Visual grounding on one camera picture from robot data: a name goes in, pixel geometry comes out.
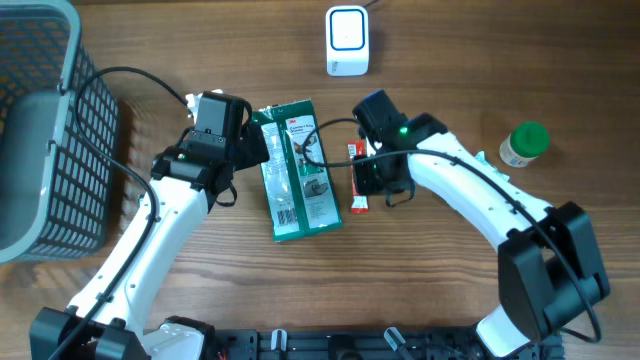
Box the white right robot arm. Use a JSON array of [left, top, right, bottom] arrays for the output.
[[353, 90, 610, 358]]

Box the grey plastic shopping basket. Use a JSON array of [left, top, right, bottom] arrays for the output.
[[1, 0, 120, 263]]

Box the green lid jar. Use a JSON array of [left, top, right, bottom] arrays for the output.
[[499, 122, 551, 168]]

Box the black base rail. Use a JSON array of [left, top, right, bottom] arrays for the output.
[[209, 325, 564, 360]]

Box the red snack stick pack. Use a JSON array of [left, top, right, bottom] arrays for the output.
[[347, 140, 369, 214]]

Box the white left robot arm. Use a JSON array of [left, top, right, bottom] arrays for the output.
[[29, 92, 269, 359]]

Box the white barcode scanner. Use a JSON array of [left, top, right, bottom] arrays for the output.
[[325, 5, 370, 77]]

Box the green white packaged item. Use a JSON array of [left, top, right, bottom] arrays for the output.
[[252, 99, 342, 242]]

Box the teal tissue pack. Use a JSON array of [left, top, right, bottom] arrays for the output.
[[474, 151, 510, 183]]

